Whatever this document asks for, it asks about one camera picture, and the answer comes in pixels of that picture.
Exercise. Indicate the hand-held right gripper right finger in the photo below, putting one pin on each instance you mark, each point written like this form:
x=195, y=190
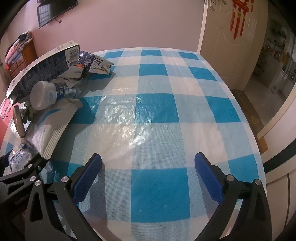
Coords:
x=208, y=178

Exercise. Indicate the blue checked tablecloth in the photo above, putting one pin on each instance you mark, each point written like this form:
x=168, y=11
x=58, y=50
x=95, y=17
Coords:
x=161, y=115

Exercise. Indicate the wall-mounted television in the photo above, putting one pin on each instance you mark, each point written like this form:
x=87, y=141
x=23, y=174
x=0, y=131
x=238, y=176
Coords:
x=55, y=9

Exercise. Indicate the pink printed blanket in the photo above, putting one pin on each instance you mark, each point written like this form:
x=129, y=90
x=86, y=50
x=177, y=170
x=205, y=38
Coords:
x=3, y=129

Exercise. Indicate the brown oblong object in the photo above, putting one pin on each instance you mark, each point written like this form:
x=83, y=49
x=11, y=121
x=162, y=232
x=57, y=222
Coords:
x=18, y=122

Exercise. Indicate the red knot wall ornament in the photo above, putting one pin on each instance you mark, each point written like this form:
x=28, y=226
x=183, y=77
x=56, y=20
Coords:
x=238, y=23

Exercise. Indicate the white plastic bottle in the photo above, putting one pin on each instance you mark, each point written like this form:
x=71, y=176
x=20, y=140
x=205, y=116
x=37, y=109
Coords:
x=44, y=95

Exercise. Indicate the crumpled dark snack bag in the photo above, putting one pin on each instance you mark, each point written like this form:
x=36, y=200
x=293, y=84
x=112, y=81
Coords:
x=97, y=62

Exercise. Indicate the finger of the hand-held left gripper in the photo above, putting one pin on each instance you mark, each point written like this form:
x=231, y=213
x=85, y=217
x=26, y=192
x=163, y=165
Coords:
x=4, y=165
x=34, y=165

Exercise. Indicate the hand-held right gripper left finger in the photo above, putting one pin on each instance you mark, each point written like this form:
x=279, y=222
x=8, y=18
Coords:
x=89, y=178

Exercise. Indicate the clear plastic packet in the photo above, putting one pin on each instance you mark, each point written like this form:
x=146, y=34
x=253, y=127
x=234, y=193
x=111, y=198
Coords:
x=19, y=160

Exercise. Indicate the wooden dresser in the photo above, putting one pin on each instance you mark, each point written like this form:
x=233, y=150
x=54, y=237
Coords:
x=27, y=55

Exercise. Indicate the pile of folded clothes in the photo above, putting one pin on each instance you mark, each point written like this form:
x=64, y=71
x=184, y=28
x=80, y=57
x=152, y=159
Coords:
x=16, y=49

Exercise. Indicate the cream door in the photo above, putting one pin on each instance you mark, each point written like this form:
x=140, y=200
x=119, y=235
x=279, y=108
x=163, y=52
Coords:
x=226, y=58

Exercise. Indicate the dark blue cardboard box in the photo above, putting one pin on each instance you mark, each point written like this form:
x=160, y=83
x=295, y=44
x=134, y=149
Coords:
x=41, y=74

